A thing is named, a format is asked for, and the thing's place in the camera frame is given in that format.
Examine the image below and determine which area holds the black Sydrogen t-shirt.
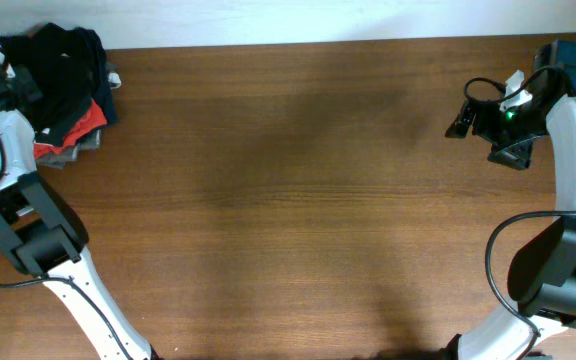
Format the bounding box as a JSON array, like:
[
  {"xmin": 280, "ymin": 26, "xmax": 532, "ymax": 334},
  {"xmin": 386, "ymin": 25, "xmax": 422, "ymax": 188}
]
[{"xmin": 0, "ymin": 23, "xmax": 94, "ymax": 147}]

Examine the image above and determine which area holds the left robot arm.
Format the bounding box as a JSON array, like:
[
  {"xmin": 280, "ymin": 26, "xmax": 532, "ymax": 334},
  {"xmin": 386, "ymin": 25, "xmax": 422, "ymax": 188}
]
[{"xmin": 0, "ymin": 46, "xmax": 158, "ymax": 359}]

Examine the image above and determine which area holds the navy folded t-shirt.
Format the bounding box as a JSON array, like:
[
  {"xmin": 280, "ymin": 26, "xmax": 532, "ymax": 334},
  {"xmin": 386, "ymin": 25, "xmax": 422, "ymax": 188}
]
[{"xmin": 74, "ymin": 27, "xmax": 119, "ymax": 126}]

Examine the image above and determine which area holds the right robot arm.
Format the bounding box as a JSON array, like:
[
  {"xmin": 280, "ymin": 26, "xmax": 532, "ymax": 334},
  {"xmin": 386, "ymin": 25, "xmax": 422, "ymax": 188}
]
[{"xmin": 439, "ymin": 40, "xmax": 576, "ymax": 360}]

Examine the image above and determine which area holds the red folded t-shirt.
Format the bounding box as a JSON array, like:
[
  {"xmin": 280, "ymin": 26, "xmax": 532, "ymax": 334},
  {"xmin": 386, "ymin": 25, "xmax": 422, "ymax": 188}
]
[{"xmin": 33, "ymin": 101, "xmax": 108, "ymax": 159}]

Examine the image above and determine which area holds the grey folded t-shirt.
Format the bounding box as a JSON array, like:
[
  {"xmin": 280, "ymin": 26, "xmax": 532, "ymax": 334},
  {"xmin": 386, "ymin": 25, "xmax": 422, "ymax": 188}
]
[{"xmin": 36, "ymin": 63, "xmax": 121, "ymax": 169}]

